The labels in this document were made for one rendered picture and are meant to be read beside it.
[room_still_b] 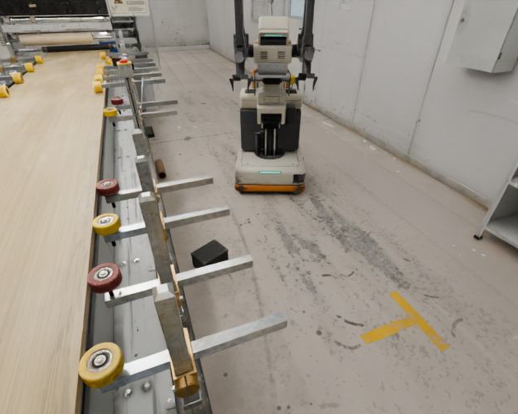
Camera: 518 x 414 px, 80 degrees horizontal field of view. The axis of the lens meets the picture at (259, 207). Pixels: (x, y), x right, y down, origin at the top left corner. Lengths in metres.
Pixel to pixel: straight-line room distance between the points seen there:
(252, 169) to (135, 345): 1.89
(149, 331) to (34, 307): 0.35
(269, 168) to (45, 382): 2.22
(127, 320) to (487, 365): 1.70
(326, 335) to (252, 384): 0.46
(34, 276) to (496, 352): 2.04
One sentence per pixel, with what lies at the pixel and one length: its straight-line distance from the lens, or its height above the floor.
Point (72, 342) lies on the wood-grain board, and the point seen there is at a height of 0.90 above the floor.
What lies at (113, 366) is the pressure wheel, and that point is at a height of 0.91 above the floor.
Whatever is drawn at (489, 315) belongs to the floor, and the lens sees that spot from 2.29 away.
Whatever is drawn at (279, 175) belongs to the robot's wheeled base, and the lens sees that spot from 2.68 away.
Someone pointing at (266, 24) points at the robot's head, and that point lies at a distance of 2.39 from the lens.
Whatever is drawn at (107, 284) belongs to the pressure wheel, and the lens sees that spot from 0.90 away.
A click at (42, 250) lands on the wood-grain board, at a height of 0.90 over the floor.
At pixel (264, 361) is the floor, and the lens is 1.72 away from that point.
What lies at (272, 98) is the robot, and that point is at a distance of 2.51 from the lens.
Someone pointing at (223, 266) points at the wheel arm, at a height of 0.82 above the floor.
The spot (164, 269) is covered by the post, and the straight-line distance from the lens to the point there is 0.86.
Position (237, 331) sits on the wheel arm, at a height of 0.84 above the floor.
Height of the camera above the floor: 1.51
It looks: 35 degrees down
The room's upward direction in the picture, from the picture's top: straight up
